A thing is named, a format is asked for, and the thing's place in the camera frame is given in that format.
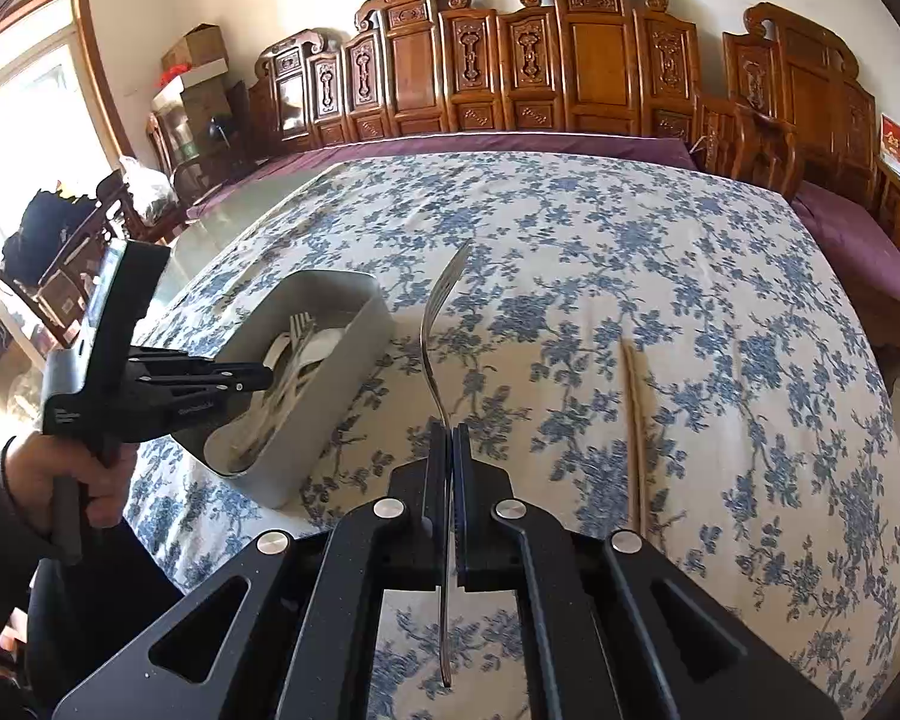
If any white rice paddle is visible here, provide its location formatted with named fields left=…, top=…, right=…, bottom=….
left=268, top=328, right=346, bottom=383

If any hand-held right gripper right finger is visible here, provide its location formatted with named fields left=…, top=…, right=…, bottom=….
left=454, top=424, right=845, bottom=720

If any grey rectangular tray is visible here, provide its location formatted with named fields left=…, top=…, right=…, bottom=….
left=202, top=270, right=395, bottom=511

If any cutlery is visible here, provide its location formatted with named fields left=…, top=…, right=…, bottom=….
left=229, top=390, right=293, bottom=470

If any person's left hand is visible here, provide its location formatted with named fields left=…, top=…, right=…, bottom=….
left=0, top=431, right=136, bottom=535

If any clear plastic bag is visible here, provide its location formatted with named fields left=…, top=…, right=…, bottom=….
left=118, top=156, right=179, bottom=227

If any person's dark clothing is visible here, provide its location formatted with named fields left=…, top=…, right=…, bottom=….
left=0, top=529, right=192, bottom=720

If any dark wooden armchair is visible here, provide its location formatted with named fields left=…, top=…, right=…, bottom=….
left=0, top=169, right=175, bottom=350

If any black bag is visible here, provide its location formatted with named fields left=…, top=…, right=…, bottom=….
left=1, top=187, right=104, bottom=282

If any wooden chopstick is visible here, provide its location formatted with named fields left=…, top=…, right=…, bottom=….
left=630, top=349, right=656, bottom=524
left=619, top=339, right=642, bottom=526

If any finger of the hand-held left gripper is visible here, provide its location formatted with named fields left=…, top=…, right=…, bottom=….
left=139, top=379, right=246, bottom=401
left=127, top=349, right=275, bottom=391

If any blue floral tablecloth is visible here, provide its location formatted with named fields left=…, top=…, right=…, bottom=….
left=124, top=152, right=900, bottom=720

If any white and red box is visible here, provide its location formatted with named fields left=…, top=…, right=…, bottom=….
left=150, top=66, right=196, bottom=104

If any black desk lamp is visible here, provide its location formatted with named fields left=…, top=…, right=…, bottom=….
left=204, top=114, right=239, bottom=166

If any short carved wooden sofa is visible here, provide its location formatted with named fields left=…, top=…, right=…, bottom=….
left=701, top=2, right=882, bottom=188

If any metal fork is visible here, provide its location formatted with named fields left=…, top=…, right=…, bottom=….
left=286, top=310, right=317, bottom=391
left=418, top=238, right=475, bottom=689

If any large cardboard box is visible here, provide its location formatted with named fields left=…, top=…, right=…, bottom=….
left=178, top=79, right=250, bottom=147

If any short purple cushion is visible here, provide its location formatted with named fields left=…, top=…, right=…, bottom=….
left=790, top=178, right=900, bottom=310

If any wooden chair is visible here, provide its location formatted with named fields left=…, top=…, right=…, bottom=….
left=692, top=100, right=809, bottom=205

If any long purple cushion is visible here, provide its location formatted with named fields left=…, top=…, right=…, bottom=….
left=186, top=130, right=700, bottom=220

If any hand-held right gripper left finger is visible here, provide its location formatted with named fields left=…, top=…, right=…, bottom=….
left=52, top=424, right=451, bottom=720

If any long carved wooden sofa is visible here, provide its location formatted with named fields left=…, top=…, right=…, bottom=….
left=247, top=0, right=704, bottom=160

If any wooden framed window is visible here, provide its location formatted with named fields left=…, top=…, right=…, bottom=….
left=0, top=0, right=137, bottom=256

